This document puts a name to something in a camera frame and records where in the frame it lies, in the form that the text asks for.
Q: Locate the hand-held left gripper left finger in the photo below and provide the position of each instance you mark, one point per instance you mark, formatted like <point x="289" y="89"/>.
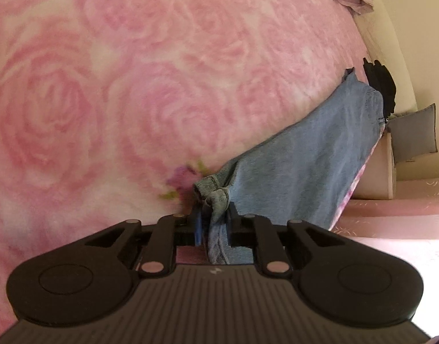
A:
<point x="198" y="227"/>

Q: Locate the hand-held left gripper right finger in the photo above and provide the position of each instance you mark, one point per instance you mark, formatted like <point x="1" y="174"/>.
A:
<point x="235" y="231"/>

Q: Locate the blue denim jeans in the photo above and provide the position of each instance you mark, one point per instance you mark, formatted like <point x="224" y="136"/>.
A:
<point x="305" y="157"/>

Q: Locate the white plastic bucket with lid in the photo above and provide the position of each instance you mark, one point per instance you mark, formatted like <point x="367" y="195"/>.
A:
<point x="379" y="172"/>

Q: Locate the pink floral blanket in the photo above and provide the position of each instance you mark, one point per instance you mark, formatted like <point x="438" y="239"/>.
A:
<point x="97" y="96"/>

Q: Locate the pink patterned curtain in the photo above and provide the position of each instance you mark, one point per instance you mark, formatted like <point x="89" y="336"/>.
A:
<point x="402" y="208"/>

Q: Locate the grey-blue square cushion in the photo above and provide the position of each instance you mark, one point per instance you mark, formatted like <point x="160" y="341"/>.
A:
<point x="413" y="132"/>

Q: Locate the black garment with white print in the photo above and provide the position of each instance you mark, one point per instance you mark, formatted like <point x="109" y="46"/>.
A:
<point x="382" y="82"/>

